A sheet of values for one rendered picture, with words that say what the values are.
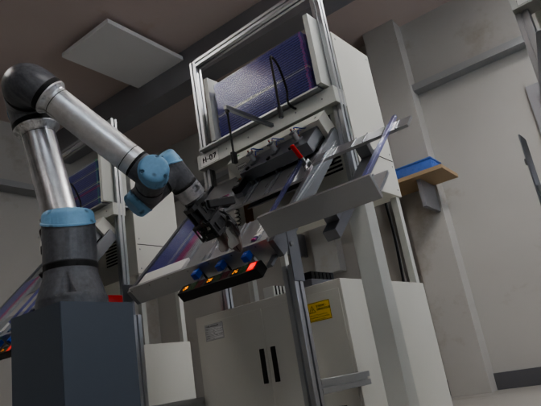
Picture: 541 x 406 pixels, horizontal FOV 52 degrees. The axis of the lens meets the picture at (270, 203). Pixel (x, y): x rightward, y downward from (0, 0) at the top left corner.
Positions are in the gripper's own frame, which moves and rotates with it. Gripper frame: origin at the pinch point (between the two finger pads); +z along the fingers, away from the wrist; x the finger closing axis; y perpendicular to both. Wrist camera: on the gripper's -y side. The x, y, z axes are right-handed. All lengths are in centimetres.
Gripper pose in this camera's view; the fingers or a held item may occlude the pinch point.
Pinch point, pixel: (239, 246)
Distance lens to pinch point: 163.0
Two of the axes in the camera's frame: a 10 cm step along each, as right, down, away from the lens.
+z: 5.6, 7.6, 3.2
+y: -3.4, 5.6, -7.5
